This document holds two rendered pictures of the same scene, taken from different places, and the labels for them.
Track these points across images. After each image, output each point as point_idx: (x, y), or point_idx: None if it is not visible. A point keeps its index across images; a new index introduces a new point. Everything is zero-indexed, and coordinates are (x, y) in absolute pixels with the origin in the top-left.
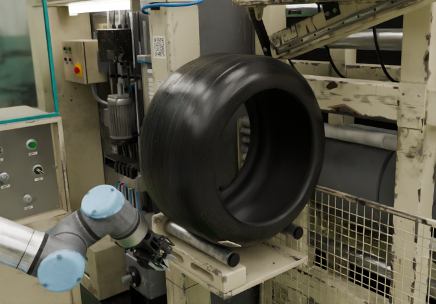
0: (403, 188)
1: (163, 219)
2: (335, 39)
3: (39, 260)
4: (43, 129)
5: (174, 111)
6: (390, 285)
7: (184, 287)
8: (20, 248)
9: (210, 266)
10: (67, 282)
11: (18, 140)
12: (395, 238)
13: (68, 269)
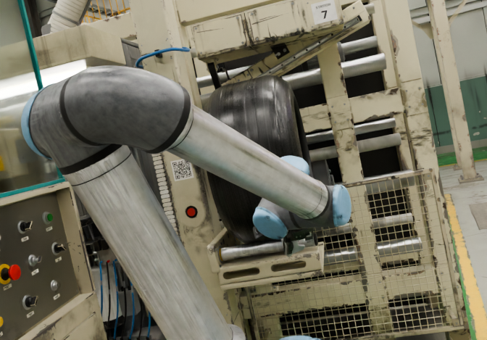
0: (348, 175)
1: (217, 247)
2: (280, 75)
3: (330, 195)
4: (51, 200)
5: (254, 114)
6: (359, 256)
7: (232, 321)
8: (318, 185)
9: (296, 255)
10: (348, 212)
11: (35, 214)
12: (373, 201)
13: (347, 199)
